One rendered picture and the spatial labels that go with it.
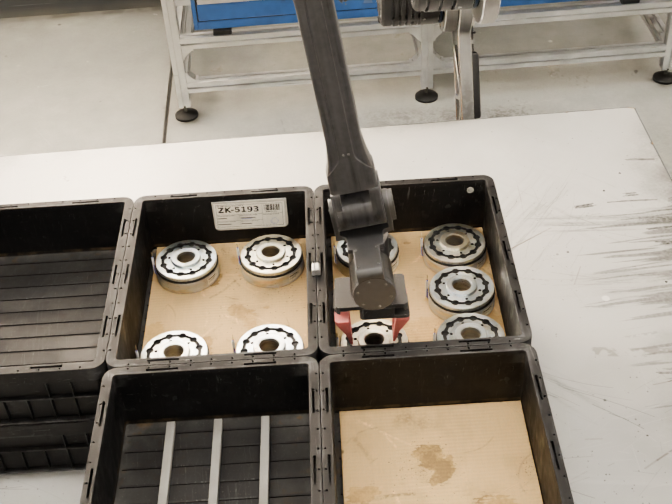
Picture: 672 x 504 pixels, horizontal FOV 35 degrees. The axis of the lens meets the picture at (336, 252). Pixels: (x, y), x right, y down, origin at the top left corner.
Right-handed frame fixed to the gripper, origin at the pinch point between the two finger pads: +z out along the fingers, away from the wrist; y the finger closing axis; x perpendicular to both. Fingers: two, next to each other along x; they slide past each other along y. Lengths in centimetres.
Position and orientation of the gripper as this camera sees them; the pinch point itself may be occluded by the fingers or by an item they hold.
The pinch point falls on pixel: (372, 335)
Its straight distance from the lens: 161.6
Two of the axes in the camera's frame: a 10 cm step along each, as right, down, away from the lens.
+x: -0.4, -6.4, 7.6
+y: 10.0, -0.7, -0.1
